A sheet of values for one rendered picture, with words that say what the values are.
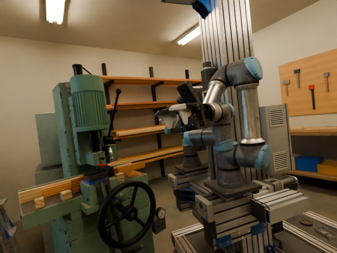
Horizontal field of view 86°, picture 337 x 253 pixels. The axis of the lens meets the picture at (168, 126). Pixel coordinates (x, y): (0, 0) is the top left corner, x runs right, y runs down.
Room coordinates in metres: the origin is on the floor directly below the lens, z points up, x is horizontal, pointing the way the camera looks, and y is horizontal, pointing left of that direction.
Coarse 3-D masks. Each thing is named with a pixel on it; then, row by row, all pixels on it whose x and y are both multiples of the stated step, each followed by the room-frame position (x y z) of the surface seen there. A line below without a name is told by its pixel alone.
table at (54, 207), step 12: (144, 180) 1.08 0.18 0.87; (72, 192) 0.91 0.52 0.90; (120, 192) 0.98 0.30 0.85; (24, 204) 0.82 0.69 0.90; (48, 204) 0.79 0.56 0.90; (60, 204) 0.79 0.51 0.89; (72, 204) 0.82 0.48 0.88; (84, 204) 0.82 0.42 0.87; (24, 216) 0.71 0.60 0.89; (36, 216) 0.73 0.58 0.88; (48, 216) 0.76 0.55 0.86; (60, 216) 0.79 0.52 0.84; (24, 228) 0.70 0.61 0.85
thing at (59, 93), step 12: (60, 84) 1.14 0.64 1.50; (60, 96) 1.14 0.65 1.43; (60, 108) 1.16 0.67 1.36; (60, 120) 1.19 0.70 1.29; (60, 132) 1.23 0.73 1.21; (60, 144) 1.27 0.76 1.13; (72, 144) 1.15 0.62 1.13; (72, 156) 1.15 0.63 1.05; (72, 168) 1.14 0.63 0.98; (84, 168) 1.19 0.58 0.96; (96, 168) 1.24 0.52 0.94
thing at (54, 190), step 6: (120, 168) 1.15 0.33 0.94; (126, 168) 1.18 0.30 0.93; (132, 168) 1.21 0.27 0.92; (138, 168) 1.24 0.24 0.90; (54, 186) 0.91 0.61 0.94; (60, 186) 0.93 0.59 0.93; (66, 186) 0.95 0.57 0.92; (42, 192) 0.89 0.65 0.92; (48, 192) 0.89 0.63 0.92; (54, 192) 0.91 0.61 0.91
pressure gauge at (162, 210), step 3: (159, 207) 1.08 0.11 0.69; (156, 210) 1.07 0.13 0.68; (159, 210) 1.06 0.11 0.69; (162, 210) 1.08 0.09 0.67; (165, 210) 1.09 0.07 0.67; (156, 213) 1.06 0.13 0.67; (159, 213) 1.06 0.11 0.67; (162, 213) 1.07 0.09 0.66; (165, 213) 1.09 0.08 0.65; (156, 216) 1.06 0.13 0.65; (159, 216) 1.06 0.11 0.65; (162, 216) 1.07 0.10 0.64; (159, 219) 1.08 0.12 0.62
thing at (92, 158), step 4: (88, 152) 1.10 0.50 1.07; (92, 152) 1.08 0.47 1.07; (96, 152) 1.06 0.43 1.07; (100, 152) 1.04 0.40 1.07; (104, 152) 1.05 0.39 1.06; (88, 156) 1.07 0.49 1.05; (92, 156) 1.01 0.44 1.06; (96, 156) 1.02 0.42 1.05; (100, 156) 1.04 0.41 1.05; (104, 156) 1.05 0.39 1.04; (88, 160) 1.07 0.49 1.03; (92, 160) 1.02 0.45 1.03; (96, 160) 1.02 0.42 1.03; (100, 160) 1.03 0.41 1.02; (104, 160) 1.05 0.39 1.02; (92, 164) 1.03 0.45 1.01; (96, 164) 1.02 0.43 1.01
